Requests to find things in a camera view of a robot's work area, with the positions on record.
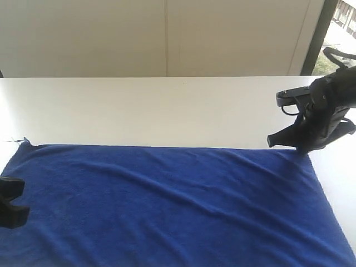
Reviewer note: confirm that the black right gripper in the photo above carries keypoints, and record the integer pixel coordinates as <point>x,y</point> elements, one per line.
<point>331,97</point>

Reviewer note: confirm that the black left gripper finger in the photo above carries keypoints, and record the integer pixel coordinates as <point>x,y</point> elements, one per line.
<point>11,188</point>
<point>13,216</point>

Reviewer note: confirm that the blue microfiber towel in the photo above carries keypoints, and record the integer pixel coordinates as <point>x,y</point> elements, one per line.
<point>171,206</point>

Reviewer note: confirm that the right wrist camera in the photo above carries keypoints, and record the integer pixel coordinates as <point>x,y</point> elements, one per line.
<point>296,96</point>

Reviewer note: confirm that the dark window frame post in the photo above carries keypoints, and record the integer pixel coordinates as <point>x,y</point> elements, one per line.
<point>318,36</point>

